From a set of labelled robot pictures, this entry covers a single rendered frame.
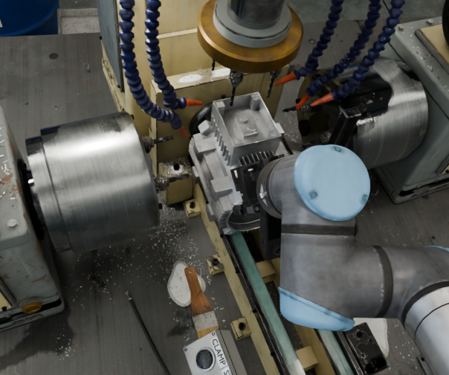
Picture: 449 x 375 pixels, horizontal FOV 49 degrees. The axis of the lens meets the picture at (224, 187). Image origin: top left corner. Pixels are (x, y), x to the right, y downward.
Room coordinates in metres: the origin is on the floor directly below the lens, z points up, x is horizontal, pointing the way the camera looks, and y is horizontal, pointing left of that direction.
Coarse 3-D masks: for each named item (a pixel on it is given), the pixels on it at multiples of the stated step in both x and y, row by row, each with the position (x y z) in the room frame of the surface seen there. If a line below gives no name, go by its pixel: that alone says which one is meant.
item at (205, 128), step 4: (200, 124) 0.66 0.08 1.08; (204, 124) 0.66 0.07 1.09; (208, 124) 0.65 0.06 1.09; (200, 128) 0.65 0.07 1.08; (204, 128) 0.65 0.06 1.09; (208, 128) 0.65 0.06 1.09; (212, 128) 0.65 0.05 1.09; (204, 132) 0.64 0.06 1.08; (208, 132) 0.65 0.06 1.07; (232, 192) 0.51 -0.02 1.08; (228, 196) 0.50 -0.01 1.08; (232, 196) 0.50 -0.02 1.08; (232, 200) 0.49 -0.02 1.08; (232, 204) 0.49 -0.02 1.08; (224, 228) 0.50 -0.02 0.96; (228, 228) 0.49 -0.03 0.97; (224, 232) 0.49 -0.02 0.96; (228, 232) 0.49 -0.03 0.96; (232, 232) 0.49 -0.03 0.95
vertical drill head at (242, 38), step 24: (216, 0) 0.73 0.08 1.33; (240, 0) 0.65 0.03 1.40; (264, 0) 0.64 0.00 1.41; (216, 24) 0.65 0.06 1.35; (240, 24) 0.65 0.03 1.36; (264, 24) 0.65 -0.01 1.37; (288, 24) 0.68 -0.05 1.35; (216, 48) 0.61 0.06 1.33; (240, 48) 0.62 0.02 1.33; (264, 48) 0.63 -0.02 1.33; (288, 48) 0.64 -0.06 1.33; (240, 72) 0.61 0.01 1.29; (264, 72) 0.61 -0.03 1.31
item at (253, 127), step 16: (240, 96) 0.70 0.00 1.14; (224, 112) 0.67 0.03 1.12; (240, 112) 0.68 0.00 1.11; (256, 112) 0.69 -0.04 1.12; (224, 128) 0.61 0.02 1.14; (240, 128) 0.63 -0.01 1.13; (256, 128) 0.65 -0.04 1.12; (272, 128) 0.64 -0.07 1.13; (224, 144) 0.60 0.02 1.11; (240, 144) 0.58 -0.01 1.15; (256, 144) 0.59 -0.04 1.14; (272, 144) 0.61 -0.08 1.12; (224, 160) 0.58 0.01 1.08; (240, 160) 0.58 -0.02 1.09
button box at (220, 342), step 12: (204, 336) 0.23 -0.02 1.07; (216, 336) 0.23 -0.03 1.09; (228, 336) 0.24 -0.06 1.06; (192, 348) 0.21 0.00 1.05; (204, 348) 0.21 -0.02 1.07; (216, 348) 0.22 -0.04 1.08; (228, 348) 0.22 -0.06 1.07; (192, 360) 0.20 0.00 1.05; (216, 360) 0.20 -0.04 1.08; (228, 360) 0.20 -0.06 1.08; (240, 360) 0.21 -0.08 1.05; (192, 372) 0.18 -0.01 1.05; (204, 372) 0.18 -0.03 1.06; (216, 372) 0.18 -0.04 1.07; (228, 372) 0.18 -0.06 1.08; (240, 372) 0.19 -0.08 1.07
